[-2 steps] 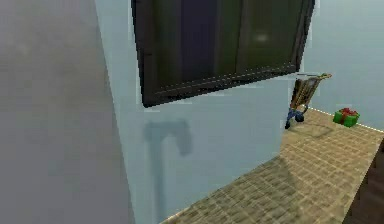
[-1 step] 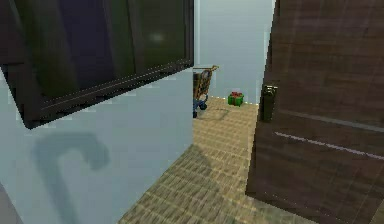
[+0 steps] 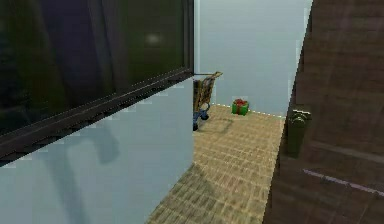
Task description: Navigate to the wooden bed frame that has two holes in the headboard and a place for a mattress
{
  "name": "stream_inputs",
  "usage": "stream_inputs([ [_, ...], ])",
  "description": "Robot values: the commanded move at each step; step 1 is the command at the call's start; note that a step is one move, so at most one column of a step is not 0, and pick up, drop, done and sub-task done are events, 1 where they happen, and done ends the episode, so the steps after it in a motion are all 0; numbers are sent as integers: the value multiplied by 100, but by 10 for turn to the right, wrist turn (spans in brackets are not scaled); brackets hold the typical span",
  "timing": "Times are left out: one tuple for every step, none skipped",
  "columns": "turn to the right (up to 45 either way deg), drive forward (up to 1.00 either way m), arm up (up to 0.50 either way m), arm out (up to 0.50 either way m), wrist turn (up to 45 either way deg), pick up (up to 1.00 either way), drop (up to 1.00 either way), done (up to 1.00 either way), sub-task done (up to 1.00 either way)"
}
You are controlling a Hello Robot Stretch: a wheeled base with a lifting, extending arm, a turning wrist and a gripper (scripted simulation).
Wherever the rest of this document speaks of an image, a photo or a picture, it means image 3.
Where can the brown chair with blue wheels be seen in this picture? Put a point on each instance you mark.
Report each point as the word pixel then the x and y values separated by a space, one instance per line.
pixel 201 95

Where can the green gift box red bow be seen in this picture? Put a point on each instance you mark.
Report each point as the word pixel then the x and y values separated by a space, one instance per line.
pixel 240 107

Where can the dark framed window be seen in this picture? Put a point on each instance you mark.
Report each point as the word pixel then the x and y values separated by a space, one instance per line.
pixel 83 53

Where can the brown wooden room door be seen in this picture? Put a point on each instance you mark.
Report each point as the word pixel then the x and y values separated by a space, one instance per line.
pixel 340 116

